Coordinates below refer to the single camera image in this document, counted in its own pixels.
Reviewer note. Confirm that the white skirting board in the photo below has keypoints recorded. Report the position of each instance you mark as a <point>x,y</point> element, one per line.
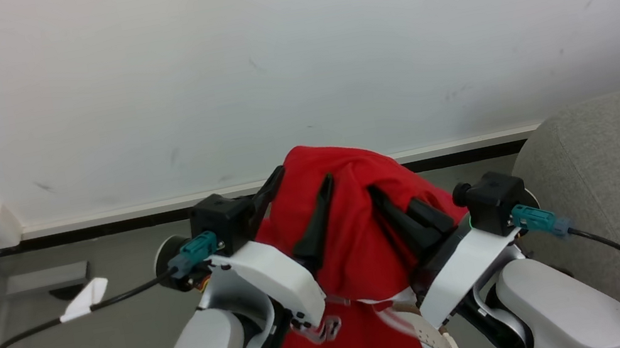
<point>162,204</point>

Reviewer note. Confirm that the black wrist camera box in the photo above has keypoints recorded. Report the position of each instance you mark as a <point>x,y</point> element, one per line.
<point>493,202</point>
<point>223,221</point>

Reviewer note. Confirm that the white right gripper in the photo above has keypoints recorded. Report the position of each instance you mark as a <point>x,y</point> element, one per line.
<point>460,268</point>

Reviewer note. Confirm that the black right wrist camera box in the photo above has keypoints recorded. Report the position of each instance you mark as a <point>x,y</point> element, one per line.
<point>493,202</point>

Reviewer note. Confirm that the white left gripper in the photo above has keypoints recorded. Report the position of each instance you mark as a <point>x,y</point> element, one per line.
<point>271,276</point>

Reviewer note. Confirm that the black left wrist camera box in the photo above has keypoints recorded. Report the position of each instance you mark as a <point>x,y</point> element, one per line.
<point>223,221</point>

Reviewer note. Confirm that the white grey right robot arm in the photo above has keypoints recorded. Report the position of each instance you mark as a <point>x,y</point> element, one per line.
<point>564,314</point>

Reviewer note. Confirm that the red garment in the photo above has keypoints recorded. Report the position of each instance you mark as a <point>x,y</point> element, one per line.
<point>359,235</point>

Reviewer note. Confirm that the white laundry basket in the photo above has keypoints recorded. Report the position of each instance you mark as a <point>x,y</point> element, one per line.
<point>437,336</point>

